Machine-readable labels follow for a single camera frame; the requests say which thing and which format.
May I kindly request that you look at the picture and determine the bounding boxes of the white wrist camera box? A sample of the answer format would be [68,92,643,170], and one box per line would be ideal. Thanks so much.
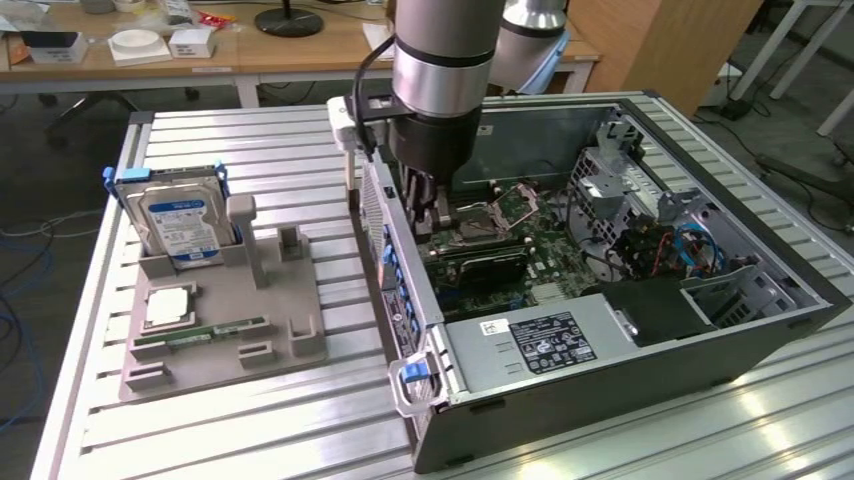
[328,95,403,152]

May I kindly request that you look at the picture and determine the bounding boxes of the wooden cabinet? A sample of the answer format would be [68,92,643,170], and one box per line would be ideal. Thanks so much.
[566,0,766,117]

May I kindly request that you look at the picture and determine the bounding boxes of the black wire bundle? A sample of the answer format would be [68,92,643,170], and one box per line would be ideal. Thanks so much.
[611,222,673,282]

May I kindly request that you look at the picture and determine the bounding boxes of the wooden desk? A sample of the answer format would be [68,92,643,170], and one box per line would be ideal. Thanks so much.
[0,0,602,109]

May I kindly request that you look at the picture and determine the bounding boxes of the white box round hole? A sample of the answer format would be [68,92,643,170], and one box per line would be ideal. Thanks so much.
[107,28,175,68]

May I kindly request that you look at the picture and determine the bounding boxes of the grey parts rack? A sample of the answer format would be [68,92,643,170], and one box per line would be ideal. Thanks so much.
[117,194,331,404]

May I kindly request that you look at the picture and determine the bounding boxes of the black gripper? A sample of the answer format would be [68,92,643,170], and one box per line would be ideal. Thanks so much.
[387,109,484,182]

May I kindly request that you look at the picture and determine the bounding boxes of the silver CPU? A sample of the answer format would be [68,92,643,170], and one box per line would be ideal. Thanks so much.
[144,288,192,332]

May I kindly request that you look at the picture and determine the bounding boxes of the black round lamp base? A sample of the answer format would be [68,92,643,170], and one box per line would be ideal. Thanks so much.
[254,0,326,39]

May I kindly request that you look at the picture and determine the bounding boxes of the blue floor cable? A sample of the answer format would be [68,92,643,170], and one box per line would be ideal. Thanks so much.
[0,232,56,432]

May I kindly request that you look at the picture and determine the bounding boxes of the green RAM stick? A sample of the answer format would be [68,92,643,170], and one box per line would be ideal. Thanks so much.
[132,316,266,350]

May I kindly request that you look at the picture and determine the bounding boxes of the open black PC case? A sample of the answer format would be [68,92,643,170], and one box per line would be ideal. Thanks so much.
[326,97,854,475]

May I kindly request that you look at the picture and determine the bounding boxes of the white paper stack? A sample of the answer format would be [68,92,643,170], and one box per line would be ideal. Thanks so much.
[360,19,399,57]

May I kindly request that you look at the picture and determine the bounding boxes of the metal socket cover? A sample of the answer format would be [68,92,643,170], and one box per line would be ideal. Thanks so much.
[490,181,542,217]

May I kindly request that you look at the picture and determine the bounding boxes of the black chair base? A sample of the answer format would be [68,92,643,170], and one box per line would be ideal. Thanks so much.
[39,87,203,147]

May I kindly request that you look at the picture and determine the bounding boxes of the black looping wire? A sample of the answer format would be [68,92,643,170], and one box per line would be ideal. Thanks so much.
[576,234,633,284]

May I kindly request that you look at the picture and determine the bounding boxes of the perforated metal drive cage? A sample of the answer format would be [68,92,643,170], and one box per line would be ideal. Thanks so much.
[570,117,675,226]

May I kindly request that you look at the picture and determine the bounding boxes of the hard disk with blue carrier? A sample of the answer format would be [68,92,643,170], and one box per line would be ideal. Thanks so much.
[103,160,234,274]

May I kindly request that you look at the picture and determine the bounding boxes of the white box black top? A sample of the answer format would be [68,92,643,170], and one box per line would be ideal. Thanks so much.
[19,30,91,66]

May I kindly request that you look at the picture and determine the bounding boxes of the small white labelled box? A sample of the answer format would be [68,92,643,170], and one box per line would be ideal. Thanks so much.
[167,26,219,61]

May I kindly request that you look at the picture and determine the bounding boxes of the black floor stand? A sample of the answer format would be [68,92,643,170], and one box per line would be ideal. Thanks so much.
[755,151,854,202]

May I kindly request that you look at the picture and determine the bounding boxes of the CPU socket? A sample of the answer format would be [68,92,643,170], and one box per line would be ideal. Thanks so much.
[451,202,530,247]

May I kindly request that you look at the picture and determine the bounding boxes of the grey disk bay bracket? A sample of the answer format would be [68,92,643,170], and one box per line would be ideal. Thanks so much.
[578,174,646,202]

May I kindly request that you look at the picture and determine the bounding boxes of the green motherboard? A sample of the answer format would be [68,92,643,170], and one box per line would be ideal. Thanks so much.
[399,169,602,322]

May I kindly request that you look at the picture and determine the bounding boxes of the white table frame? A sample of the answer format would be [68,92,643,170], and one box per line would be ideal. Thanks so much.
[729,0,854,137]

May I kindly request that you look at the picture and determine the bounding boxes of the grey power supply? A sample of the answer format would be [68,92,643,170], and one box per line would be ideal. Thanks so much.
[443,293,643,397]

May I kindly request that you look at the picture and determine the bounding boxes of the blue data wire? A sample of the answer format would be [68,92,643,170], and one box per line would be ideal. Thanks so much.
[671,225,731,280]

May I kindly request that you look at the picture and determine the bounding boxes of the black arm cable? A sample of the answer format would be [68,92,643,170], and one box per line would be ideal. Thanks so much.
[352,34,403,162]

